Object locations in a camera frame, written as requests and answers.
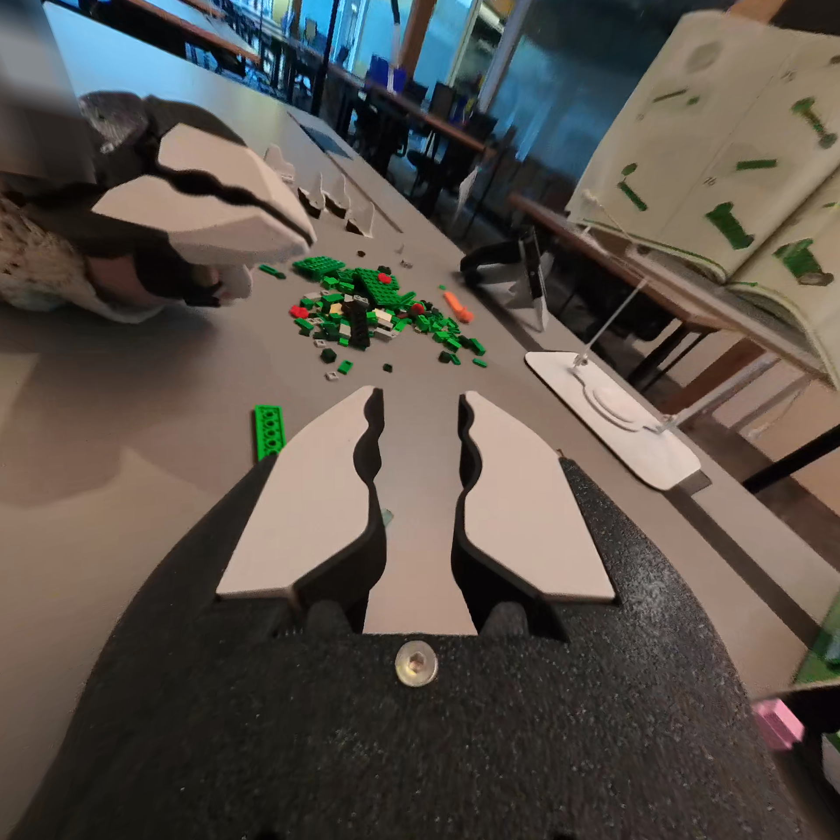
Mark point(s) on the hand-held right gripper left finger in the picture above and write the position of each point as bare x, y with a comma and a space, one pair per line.
308, 518

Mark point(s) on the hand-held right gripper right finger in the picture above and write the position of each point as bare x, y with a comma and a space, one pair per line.
531, 518

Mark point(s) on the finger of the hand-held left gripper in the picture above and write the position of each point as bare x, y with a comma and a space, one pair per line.
216, 157
197, 226

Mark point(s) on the green holed lego plate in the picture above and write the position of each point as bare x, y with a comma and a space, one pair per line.
269, 430

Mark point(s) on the pile of loose lego pieces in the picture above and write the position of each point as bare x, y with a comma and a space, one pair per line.
374, 282

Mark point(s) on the green lego box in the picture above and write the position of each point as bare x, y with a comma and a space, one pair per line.
820, 656

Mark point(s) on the pink lego figure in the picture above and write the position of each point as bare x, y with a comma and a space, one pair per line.
778, 725

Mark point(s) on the blue table mat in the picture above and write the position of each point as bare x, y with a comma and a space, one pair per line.
328, 141

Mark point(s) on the orange brick separator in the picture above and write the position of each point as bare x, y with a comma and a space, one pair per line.
458, 307

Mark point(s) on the wooden pillar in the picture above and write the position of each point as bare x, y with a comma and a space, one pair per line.
420, 33

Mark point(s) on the long wooden desk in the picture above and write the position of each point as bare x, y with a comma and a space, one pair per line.
656, 289

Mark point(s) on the open instruction booklet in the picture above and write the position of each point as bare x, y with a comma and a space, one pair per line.
722, 131

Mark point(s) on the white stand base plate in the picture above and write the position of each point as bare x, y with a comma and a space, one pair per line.
617, 420

